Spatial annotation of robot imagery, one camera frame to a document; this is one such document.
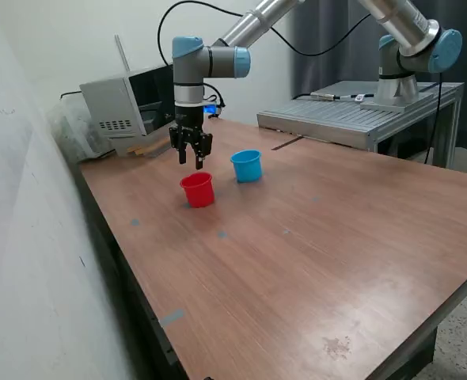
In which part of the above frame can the clear plastic box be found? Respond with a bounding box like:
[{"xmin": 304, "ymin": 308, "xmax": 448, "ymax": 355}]
[{"xmin": 112, "ymin": 112, "xmax": 197, "ymax": 159}]

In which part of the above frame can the black hanging arm cable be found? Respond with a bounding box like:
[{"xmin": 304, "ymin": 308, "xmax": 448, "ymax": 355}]
[{"xmin": 422, "ymin": 70, "xmax": 442, "ymax": 165}]

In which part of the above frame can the clear plastic bag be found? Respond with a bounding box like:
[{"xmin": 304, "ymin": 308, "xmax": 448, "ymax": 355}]
[{"xmin": 47, "ymin": 97, "xmax": 116, "ymax": 163}]

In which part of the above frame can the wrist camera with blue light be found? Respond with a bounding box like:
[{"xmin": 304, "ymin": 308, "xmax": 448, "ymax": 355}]
[{"xmin": 202, "ymin": 94, "xmax": 225, "ymax": 119}]

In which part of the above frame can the aluminium robot base stand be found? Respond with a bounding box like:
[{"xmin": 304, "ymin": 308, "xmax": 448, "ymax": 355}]
[{"xmin": 256, "ymin": 81, "xmax": 466, "ymax": 169}]

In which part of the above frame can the blue plastic cup bin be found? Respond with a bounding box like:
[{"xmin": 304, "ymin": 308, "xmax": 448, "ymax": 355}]
[{"xmin": 230, "ymin": 149, "xmax": 264, "ymax": 184}]

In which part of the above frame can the silver microwave oven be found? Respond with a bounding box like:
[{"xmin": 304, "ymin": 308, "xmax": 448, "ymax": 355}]
[{"xmin": 78, "ymin": 63, "xmax": 179, "ymax": 139}]

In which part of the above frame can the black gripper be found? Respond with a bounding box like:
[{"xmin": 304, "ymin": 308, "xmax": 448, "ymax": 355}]
[{"xmin": 169, "ymin": 103, "xmax": 214, "ymax": 170}]

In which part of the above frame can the black looping wrist cable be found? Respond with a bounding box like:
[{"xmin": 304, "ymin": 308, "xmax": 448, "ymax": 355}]
[{"xmin": 157, "ymin": 0, "xmax": 373, "ymax": 76}]

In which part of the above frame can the red plastic cup bin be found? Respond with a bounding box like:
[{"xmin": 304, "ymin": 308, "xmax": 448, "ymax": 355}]
[{"xmin": 179, "ymin": 171, "xmax": 215, "ymax": 209}]

